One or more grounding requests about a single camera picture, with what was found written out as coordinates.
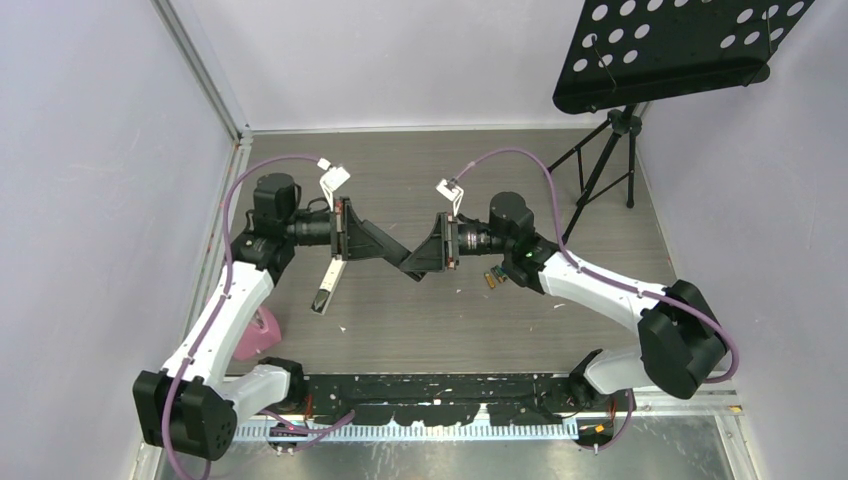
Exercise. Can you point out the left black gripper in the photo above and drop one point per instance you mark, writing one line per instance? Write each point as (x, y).
(357, 241)

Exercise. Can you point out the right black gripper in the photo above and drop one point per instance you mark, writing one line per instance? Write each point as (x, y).
(440, 251)

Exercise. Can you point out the green orange battery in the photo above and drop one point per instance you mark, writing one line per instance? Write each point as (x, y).
(498, 274)

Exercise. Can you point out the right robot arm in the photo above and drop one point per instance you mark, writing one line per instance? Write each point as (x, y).
(678, 339)

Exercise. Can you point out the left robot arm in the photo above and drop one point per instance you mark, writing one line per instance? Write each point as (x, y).
(187, 406)

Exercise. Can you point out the white silver prism bar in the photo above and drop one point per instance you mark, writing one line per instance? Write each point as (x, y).
(328, 286)

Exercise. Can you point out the pink metronome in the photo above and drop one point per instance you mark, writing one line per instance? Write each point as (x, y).
(261, 333)

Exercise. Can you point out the black tripod stand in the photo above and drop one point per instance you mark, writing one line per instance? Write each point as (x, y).
(625, 123)

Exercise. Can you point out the black perforated music stand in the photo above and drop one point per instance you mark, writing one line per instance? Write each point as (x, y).
(630, 52)

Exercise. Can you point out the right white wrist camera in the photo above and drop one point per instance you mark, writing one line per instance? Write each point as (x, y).
(454, 193)

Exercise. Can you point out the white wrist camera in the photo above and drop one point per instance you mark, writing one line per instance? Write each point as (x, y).
(454, 193)
(334, 177)

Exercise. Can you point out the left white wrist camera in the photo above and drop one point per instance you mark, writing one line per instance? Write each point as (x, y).
(334, 177)

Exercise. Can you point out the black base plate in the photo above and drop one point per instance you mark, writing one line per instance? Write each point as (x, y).
(517, 399)

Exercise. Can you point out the white slotted cable duct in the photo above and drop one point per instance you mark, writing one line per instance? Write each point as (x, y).
(265, 431)

